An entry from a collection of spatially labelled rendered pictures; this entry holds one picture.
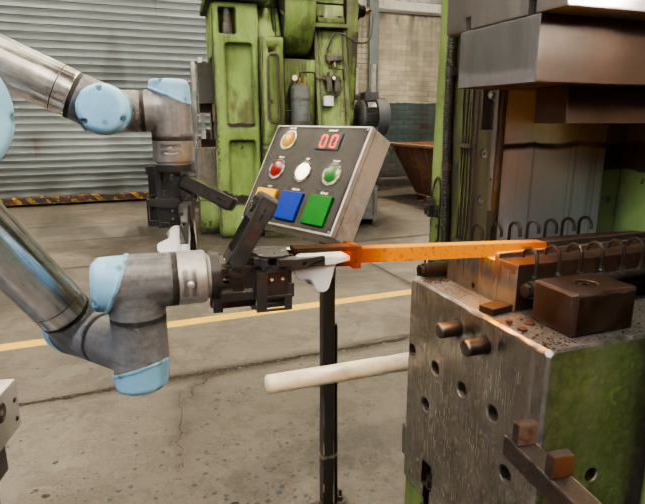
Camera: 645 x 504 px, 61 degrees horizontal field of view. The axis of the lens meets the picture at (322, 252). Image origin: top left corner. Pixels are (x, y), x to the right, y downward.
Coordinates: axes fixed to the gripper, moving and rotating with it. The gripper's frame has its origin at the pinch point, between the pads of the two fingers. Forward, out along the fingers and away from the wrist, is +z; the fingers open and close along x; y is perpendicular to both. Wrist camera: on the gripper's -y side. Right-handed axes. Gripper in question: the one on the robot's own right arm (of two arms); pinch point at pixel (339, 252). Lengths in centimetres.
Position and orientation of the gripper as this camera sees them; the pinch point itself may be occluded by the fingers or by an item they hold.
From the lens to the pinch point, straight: 83.2
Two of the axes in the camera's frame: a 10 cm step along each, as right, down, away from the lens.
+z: 9.4, -0.7, 3.3
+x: 3.4, 2.1, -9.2
